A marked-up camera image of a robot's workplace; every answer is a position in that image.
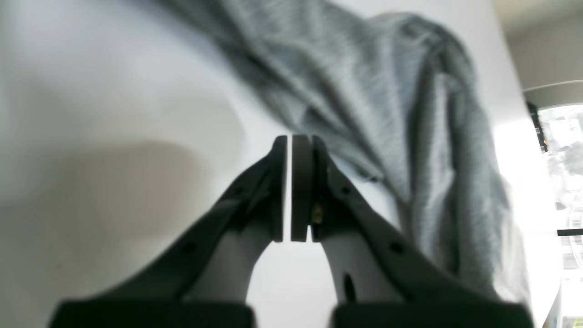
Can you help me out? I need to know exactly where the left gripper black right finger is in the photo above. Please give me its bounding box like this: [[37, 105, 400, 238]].
[[291, 135, 533, 328]]

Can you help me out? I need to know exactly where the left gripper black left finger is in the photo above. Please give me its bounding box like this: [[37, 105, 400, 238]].
[[50, 136, 287, 328]]

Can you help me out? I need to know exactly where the grey t-shirt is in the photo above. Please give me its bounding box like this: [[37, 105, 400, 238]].
[[160, 0, 531, 305]]

